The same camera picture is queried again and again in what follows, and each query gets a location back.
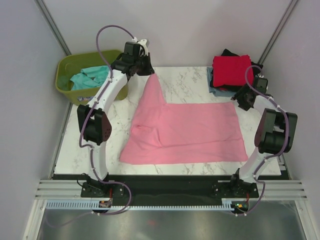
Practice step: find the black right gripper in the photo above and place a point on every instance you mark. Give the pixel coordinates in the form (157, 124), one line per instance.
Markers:
(238, 96)

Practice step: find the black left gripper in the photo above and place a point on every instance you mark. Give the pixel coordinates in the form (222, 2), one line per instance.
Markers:
(149, 70)

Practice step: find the pink t shirt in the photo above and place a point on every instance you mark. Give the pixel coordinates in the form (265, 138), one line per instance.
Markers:
(164, 133)

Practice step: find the olive green plastic bin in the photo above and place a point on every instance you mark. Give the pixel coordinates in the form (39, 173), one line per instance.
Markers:
(72, 65)

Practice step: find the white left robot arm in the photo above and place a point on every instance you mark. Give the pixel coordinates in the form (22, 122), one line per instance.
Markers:
(94, 125)

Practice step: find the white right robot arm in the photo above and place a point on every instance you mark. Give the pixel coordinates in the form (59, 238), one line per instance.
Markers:
(274, 136)

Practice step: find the red folded t shirt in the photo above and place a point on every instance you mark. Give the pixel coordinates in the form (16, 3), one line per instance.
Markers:
(230, 70)

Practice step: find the teal t shirt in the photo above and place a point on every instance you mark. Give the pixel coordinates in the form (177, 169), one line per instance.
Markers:
(90, 77)

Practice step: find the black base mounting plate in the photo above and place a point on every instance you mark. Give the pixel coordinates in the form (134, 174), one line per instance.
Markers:
(170, 189)

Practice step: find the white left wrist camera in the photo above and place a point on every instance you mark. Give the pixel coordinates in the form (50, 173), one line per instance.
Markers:
(144, 43)

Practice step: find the right aluminium frame post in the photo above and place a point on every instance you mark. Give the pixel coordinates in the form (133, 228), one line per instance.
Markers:
(278, 30)

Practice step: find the aluminium frame post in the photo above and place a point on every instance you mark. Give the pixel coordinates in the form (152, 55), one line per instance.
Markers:
(278, 30)
(53, 26)

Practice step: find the left aluminium frame post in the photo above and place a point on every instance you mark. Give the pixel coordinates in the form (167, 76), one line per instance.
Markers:
(53, 26)

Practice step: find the white slotted cable duct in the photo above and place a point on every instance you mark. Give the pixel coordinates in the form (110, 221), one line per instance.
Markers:
(101, 205)

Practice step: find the aluminium extrusion rail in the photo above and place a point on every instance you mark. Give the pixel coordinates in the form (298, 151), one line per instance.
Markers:
(275, 190)

